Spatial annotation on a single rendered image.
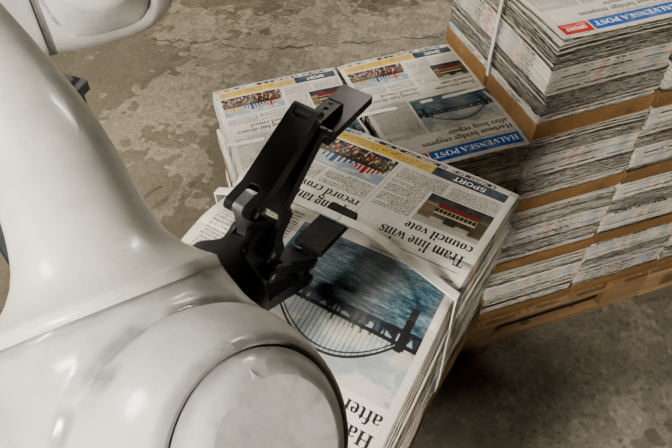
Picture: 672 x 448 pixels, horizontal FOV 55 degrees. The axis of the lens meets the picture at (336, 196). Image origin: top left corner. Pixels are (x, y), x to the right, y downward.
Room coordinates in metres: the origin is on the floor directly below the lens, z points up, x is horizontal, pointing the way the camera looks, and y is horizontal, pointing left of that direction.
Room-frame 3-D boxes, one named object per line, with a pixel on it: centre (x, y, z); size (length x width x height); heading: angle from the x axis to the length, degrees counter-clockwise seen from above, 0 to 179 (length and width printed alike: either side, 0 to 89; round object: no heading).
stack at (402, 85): (1.13, -0.33, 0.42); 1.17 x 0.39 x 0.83; 109
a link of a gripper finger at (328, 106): (0.39, 0.01, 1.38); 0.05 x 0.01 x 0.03; 148
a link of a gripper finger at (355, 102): (0.41, 0.00, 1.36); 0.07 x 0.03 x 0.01; 148
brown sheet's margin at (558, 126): (1.17, -0.46, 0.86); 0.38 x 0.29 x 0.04; 20
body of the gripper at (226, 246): (0.29, 0.07, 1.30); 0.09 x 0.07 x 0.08; 148
